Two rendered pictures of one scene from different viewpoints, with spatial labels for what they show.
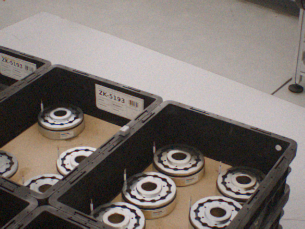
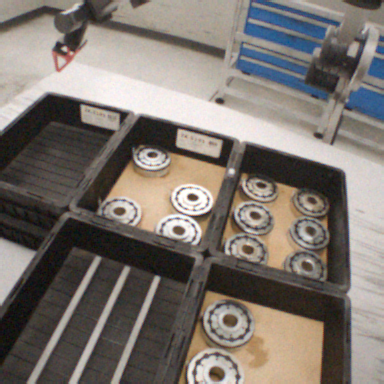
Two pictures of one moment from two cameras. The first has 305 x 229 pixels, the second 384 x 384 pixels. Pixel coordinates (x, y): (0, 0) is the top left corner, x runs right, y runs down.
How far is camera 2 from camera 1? 0.61 m
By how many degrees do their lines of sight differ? 21
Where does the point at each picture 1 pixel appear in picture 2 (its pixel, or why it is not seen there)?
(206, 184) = (281, 204)
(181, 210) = (277, 229)
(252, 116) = (256, 137)
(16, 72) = (98, 120)
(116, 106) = (196, 145)
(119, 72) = (150, 107)
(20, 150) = (129, 191)
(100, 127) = (181, 162)
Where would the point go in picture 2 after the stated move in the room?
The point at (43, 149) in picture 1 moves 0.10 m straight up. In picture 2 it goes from (147, 187) to (149, 158)
